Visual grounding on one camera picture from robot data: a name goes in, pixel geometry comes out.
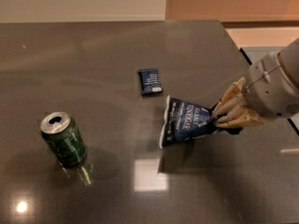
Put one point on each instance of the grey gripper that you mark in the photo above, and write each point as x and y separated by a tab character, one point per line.
270	86

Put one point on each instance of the blue kettle chip bag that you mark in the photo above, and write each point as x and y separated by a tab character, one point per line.
185	121

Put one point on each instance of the blue rxbar blueberry bar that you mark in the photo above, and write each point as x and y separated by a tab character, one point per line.
150	82

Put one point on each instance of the green soda can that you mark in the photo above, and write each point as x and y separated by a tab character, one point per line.
61	133

